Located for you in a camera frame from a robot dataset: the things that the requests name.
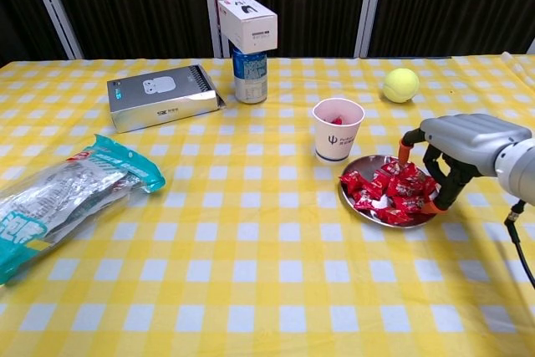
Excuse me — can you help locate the yellow white checked tablecloth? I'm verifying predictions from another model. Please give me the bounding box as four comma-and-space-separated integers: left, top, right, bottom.
0, 54, 535, 357

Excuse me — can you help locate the black pleated curtain panel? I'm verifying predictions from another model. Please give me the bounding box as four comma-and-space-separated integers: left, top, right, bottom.
41, 0, 215, 60
220, 0, 372, 59
0, 0, 70, 69
367, 0, 535, 59

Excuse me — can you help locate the white paper cup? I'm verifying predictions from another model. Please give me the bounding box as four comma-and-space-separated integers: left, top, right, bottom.
312, 97, 367, 165

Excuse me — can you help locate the round steel plate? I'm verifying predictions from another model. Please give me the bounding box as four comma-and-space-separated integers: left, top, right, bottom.
338, 155, 441, 229

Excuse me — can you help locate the silver earbuds box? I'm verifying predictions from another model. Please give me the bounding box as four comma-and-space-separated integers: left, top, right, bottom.
106, 64, 227, 135

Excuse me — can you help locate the yellow tennis ball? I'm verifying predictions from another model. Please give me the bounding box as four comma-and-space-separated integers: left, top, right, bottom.
382, 67, 421, 105

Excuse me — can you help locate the teal silver snack bag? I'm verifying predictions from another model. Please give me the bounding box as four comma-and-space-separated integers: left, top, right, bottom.
0, 133, 167, 287

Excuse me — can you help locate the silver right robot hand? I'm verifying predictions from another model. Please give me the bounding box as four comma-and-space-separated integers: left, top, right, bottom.
398, 113, 533, 217

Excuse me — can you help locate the small white carton box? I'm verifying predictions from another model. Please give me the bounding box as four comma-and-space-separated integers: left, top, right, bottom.
217, 0, 279, 53

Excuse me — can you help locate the blue white drink can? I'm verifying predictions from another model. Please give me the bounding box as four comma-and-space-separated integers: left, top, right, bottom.
231, 47, 269, 105

